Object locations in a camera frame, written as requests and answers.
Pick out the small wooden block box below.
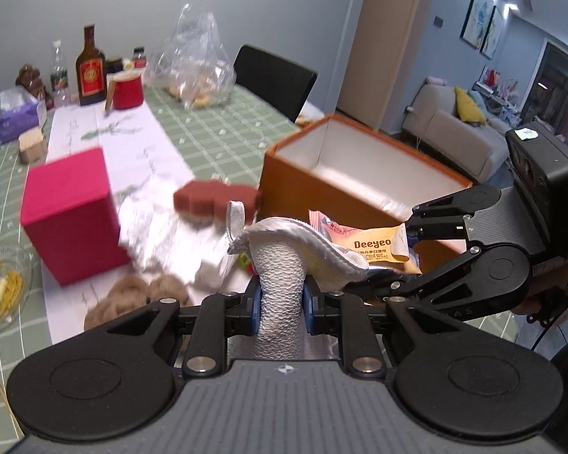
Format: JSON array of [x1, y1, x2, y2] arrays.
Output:
[[18, 126, 48, 165]]

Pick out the clear plastic bag with bread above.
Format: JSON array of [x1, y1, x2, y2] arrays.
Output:
[[144, 4, 236, 110]]

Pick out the beige sofa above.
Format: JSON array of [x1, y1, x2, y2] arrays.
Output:
[[402, 84, 511, 183]]

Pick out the magenta cube box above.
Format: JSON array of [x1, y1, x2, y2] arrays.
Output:
[[20, 146, 130, 286]]

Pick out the orange cardboard box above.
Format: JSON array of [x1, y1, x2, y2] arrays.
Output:
[[256, 113, 475, 275]]

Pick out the purple tissue pack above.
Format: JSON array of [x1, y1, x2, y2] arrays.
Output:
[[0, 86, 48, 145]]

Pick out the red-brown sponge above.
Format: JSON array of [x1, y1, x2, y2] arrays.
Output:
[[173, 179, 259, 224]]

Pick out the yellow cushion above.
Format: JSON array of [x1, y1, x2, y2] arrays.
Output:
[[453, 86, 486, 125]]

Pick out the brown liquor bottle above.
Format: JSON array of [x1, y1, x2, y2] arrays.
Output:
[[75, 25, 108, 107]]

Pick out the foil snack packet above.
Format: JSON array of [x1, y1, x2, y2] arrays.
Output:
[[309, 211, 421, 275]]

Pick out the brown bear figurine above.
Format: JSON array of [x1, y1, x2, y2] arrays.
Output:
[[15, 64, 54, 110]]

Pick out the dark small jar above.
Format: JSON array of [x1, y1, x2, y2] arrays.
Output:
[[105, 56, 124, 75]]

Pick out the black camera box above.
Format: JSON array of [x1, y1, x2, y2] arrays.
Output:
[[505, 122, 568, 259]]

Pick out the wooden chopsticks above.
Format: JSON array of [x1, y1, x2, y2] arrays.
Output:
[[0, 380, 24, 438]]

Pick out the glass dish with peels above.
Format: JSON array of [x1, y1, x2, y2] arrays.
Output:
[[0, 243, 33, 330]]

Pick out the green checkered tablecloth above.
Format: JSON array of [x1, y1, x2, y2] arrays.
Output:
[[0, 87, 295, 453]]

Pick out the beige door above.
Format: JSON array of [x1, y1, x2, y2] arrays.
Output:
[[337, 0, 420, 129]]

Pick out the white paper table runner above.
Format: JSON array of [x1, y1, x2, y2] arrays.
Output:
[[39, 98, 247, 347]]

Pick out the black chair right side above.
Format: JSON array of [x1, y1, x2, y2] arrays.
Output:
[[234, 44, 318, 122]]

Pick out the red mug with handle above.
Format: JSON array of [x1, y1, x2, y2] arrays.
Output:
[[104, 70, 144, 114]]

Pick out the white oven mitt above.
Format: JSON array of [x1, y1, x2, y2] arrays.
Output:
[[226, 201, 369, 361]]

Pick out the wall picture frames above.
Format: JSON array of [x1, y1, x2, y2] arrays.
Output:
[[460, 0, 505, 59]]

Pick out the white plastic bag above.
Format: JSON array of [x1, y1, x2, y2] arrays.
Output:
[[118, 194, 236, 289]]

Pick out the clear plastic water bottle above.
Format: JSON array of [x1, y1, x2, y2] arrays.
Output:
[[50, 40, 70, 109]]

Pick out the brown plush towel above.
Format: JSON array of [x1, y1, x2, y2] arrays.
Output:
[[84, 275, 192, 331]]

